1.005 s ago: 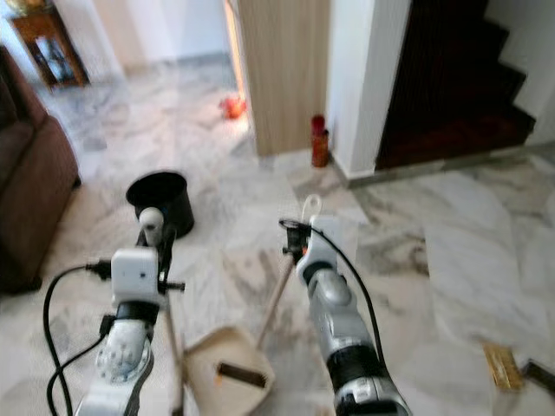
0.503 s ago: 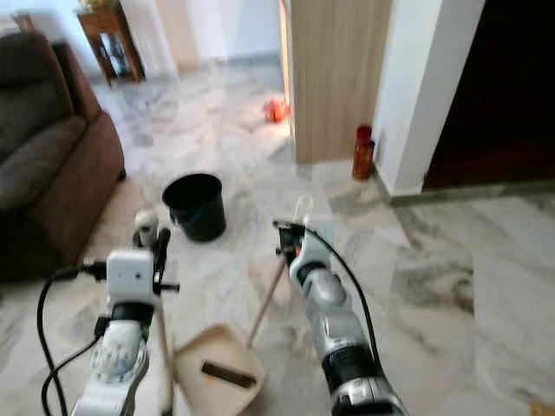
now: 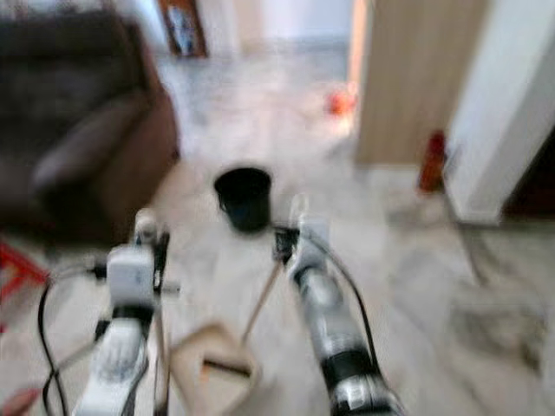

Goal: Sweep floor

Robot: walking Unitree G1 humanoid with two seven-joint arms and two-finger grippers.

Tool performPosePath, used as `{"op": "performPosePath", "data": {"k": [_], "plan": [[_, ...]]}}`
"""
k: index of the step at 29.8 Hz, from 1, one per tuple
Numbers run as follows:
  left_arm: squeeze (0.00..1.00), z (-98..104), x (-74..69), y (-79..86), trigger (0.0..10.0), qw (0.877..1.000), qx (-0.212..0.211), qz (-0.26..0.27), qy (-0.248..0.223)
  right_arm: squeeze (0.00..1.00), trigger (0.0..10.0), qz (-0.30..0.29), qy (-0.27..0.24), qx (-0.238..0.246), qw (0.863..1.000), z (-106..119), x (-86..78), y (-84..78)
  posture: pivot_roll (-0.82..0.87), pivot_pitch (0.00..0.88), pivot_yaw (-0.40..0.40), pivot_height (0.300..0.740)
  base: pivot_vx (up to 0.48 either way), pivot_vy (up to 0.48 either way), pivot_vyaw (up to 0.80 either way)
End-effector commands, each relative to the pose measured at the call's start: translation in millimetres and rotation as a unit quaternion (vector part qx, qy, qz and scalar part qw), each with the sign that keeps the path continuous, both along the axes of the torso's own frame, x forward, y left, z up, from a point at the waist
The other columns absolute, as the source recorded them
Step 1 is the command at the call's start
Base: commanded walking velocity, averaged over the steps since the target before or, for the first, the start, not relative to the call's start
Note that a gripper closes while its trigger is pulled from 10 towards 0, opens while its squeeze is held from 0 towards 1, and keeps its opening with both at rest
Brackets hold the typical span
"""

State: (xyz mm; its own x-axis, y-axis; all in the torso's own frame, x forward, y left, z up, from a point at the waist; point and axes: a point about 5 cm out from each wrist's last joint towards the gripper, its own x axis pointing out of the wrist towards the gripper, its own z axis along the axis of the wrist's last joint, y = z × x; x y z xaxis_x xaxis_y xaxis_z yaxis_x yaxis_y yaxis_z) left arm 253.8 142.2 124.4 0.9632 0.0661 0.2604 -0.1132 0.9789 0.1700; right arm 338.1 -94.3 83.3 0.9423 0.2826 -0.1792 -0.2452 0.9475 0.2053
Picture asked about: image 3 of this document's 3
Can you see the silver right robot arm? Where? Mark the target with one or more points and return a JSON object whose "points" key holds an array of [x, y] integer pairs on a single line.
{"points": [[338, 338]]}

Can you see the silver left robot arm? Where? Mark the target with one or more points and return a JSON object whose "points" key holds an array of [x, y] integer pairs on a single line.
{"points": [[117, 364]]}

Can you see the black plastic bucket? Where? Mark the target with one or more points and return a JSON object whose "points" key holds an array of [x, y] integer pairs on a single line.
{"points": [[243, 199]]}

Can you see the red plastic stool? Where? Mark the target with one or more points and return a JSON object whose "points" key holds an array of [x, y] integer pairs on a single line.
{"points": [[17, 277]]}

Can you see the dark brown sofa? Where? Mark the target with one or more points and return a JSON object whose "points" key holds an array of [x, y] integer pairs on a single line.
{"points": [[78, 130]]}

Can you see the small orange object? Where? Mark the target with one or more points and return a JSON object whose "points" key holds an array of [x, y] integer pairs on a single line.
{"points": [[341, 102]]}

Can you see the red fire extinguisher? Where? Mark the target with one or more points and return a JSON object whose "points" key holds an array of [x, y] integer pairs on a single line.
{"points": [[432, 160]]}

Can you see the person bare foot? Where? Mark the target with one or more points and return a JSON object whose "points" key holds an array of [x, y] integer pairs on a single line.
{"points": [[22, 403]]}

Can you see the light wood panel door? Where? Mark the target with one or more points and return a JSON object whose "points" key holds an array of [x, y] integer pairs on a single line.
{"points": [[421, 78]]}

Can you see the brown framed picture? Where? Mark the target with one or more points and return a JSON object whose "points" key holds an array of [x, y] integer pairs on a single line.
{"points": [[184, 28]]}

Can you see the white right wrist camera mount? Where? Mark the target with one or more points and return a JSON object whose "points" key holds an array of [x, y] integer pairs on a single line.
{"points": [[310, 244]]}

